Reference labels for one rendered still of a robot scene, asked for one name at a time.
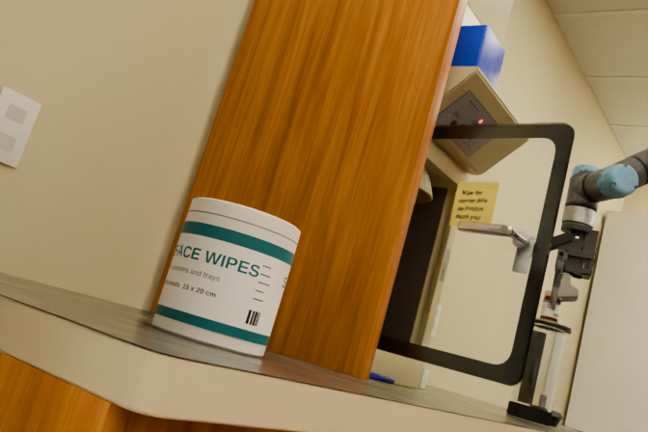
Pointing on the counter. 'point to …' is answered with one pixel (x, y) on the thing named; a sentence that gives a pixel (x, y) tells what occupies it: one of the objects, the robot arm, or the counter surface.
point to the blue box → (479, 51)
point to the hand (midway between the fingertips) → (551, 305)
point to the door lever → (495, 231)
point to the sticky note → (474, 202)
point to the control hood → (469, 81)
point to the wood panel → (337, 127)
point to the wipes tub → (227, 277)
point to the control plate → (465, 112)
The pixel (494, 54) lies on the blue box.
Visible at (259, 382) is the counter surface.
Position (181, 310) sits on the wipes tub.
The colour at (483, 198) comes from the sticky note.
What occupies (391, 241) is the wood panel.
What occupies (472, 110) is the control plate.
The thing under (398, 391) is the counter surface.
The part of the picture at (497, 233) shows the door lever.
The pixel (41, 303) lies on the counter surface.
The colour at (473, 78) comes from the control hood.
